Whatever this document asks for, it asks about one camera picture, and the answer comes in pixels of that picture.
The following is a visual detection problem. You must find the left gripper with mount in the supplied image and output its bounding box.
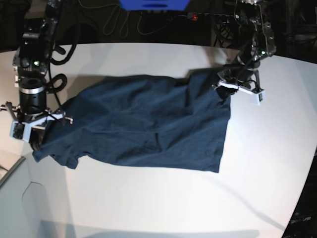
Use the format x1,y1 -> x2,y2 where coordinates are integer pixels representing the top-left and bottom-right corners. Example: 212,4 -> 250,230
213,70 -> 266,105

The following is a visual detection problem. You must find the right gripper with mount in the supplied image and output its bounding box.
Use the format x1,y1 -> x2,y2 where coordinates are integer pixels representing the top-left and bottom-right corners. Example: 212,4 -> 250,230
0,102 -> 74,151

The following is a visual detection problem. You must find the dark blue t-shirt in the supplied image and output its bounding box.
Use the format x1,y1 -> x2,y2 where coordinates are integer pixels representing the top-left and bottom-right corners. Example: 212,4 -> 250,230
33,72 -> 231,173

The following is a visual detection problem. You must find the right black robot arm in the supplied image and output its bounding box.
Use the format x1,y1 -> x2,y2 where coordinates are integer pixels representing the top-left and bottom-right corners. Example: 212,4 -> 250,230
0,0 -> 81,151

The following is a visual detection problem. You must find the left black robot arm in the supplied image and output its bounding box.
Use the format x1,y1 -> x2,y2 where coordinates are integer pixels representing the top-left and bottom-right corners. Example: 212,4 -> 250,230
212,0 -> 276,105

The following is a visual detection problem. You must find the black power strip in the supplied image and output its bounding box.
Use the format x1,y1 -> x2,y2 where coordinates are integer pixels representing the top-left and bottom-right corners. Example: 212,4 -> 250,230
186,12 -> 236,24

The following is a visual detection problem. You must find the blue plastic bin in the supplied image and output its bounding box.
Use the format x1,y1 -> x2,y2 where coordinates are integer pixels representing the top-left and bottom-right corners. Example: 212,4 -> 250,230
119,0 -> 190,11

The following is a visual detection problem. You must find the grey looped cable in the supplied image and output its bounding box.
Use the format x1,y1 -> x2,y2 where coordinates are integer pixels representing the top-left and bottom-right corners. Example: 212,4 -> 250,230
103,7 -> 130,38

